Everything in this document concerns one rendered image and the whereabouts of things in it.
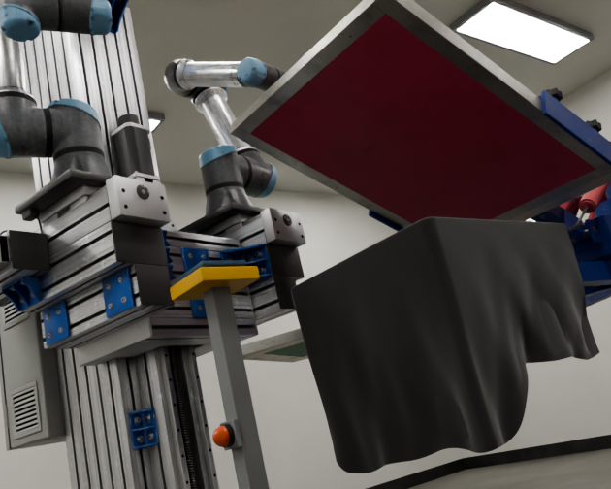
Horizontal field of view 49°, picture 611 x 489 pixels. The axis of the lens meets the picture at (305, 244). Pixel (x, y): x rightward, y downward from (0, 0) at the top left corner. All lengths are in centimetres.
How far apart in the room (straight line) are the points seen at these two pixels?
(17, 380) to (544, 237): 139
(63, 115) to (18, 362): 70
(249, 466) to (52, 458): 381
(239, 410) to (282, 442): 461
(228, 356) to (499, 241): 59
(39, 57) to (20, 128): 58
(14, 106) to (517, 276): 115
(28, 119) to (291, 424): 464
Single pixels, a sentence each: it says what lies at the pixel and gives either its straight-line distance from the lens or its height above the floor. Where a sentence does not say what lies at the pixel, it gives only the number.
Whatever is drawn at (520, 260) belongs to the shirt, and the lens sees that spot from 145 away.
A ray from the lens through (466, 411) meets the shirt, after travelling 124.
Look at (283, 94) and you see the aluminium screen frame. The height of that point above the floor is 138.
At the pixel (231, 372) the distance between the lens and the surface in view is 128.
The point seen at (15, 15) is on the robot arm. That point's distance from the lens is 150.
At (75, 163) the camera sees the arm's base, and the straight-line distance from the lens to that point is 162.
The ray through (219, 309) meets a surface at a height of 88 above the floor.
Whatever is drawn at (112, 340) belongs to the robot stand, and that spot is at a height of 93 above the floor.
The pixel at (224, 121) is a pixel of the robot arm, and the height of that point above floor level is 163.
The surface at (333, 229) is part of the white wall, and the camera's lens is 692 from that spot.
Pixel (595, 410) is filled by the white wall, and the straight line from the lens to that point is 645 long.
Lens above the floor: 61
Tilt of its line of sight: 16 degrees up
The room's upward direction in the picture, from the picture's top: 13 degrees counter-clockwise
